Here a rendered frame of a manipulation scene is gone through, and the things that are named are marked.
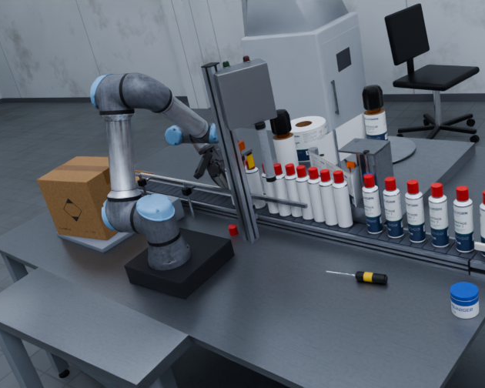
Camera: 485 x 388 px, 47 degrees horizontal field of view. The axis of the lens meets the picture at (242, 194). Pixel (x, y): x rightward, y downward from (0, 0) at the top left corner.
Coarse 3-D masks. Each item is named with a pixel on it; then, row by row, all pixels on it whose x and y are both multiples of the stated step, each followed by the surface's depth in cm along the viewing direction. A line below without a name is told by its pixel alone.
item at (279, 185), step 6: (276, 168) 202; (276, 174) 203; (282, 174) 203; (276, 180) 203; (282, 180) 203; (276, 186) 204; (282, 186) 204; (276, 192) 206; (282, 192) 205; (282, 198) 206; (288, 198) 207; (282, 204) 207; (282, 210) 208; (288, 210) 208; (282, 216) 209
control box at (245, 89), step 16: (240, 64) 184; (256, 64) 179; (224, 80) 178; (240, 80) 179; (256, 80) 180; (224, 96) 180; (240, 96) 181; (256, 96) 182; (272, 96) 183; (224, 112) 183; (240, 112) 183; (256, 112) 184; (272, 112) 185
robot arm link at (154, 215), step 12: (144, 204) 184; (156, 204) 183; (168, 204) 184; (132, 216) 186; (144, 216) 182; (156, 216) 181; (168, 216) 184; (132, 228) 188; (144, 228) 185; (156, 228) 183; (168, 228) 185; (156, 240) 185; (168, 240) 186
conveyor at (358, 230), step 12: (168, 192) 254; (180, 192) 251; (192, 192) 248; (204, 192) 245; (216, 204) 232; (228, 204) 230; (276, 216) 211; (288, 216) 209; (324, 228) 196; (336, 228) 194; (348, 228) 192; (360, 228) 190; (384, 228) 187; (384, 240) 180; (396, 240) 179; (408, 240) 177; (444, 252) 168; (456, 252) 167
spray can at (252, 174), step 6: (246, 162) 212; (246, 168) 214; (252, 168) 213; (246, 174) 214; (252, 174) 213; (258, 174) 214; (252, 180) 214; (258, 180) 215; (252, 186) 215; (258, 186) 216; (252, 192) 217; (258, 192) 216; (258, 204) 218; (264, 204) 220
